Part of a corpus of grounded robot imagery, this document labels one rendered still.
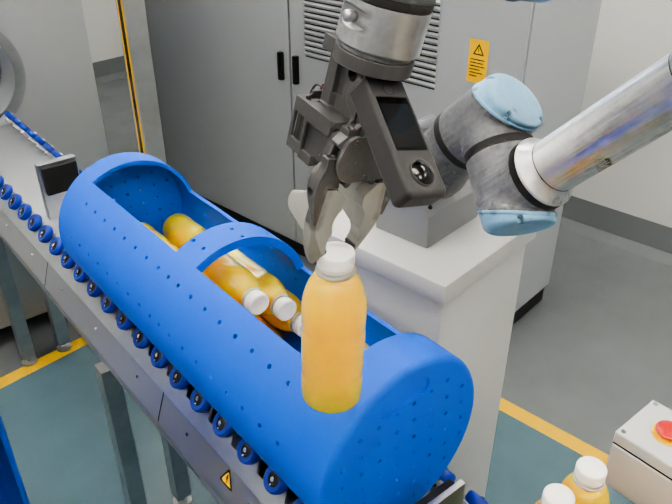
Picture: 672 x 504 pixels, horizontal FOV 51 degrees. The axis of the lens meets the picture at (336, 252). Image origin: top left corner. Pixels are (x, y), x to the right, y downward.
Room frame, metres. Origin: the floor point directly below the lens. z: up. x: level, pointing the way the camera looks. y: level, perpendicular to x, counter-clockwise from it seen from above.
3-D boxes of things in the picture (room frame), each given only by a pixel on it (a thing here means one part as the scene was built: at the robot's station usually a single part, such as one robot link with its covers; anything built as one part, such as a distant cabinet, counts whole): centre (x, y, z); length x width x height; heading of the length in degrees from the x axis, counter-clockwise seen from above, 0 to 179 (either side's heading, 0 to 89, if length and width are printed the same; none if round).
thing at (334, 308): (0.60, 0.00, 1.34); 0.07 x 0.07 x 0.19
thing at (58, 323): (2.24, 1.11, 0.31); 0.06 x 0.06 x 0.63; 39
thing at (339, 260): (0.60, 0.00, 1.44); 0.04 x 0.04 x 0.02
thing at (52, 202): (1.65, 0.72, 1.00); 0.10 x 0.04 x 0.15; 129
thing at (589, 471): (0.63, -0.33, 1.09); 0.04 x 0.04 x 0.02
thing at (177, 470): (1.48, 0.48, 0.31); 0.06 x 0.06 x 0.63; 39
